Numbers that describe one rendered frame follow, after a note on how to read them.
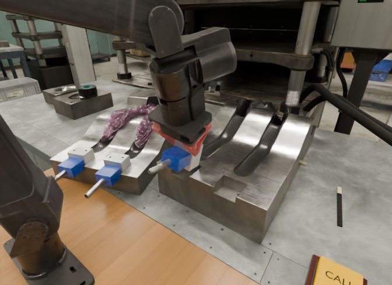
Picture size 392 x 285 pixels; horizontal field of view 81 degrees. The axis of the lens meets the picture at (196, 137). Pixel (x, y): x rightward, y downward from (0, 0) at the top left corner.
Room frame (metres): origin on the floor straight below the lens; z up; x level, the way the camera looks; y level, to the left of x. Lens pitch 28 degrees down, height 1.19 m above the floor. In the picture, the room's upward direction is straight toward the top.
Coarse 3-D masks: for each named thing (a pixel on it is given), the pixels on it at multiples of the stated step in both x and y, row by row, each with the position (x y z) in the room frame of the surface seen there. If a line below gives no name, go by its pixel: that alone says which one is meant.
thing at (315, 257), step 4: (316, 256) 0.25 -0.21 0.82; (312, 260) 0.25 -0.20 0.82; (316, 260) 0.25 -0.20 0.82; (312, 264) 0.24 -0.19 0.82; (312, 268) 0.23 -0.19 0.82; (312, 272) 0.23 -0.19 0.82; (308, 276) 0.22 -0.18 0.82; (312, 276) 0.22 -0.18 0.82; (308, 280) 0.21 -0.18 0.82; (364, 280) 0.21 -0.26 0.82; (308, 284) 0.21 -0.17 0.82; (364, 284) 0.21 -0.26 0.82
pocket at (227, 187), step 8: (224, 176) 0.39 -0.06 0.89; (216, 184) 0.37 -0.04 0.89; (224, 184) 0.39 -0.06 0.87; (232, 184) 0.38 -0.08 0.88; (240, 184) 0.37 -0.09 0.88; (216, 192) 0.35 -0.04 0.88; (224, 192) 0.37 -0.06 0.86; (232, 192) 0.37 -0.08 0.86; (240, 192) 0.37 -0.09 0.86; (232, 200) 0.33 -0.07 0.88
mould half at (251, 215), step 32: (224, 128) 0.61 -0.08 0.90; (256, 128) 0.58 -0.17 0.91; (288, 128) 0.55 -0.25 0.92; (160, 160) 0.45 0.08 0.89; (224, 160) 0.45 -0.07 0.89; (288, 160) 0.46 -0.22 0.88; (160, 192) 0.44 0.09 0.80; (192, 192) 0.38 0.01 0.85; (256, 192) 0.34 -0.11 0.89; (224, 224) 0.34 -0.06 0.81; (256, 224) 0.30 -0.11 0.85
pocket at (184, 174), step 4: (196, 168) 0.43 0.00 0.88; (172, 172) 0.42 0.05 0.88; (176, 172) 0.43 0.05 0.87; (180, 172) 0.44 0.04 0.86; (184, 172) 0.44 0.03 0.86; (188, 172) 0.44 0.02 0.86; (192, 172) 0.44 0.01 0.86; (180, 176) 0.41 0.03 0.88; (184, 176) 0.42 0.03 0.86; (188, 176) 0.42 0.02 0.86; (188, 180) 0.39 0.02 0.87
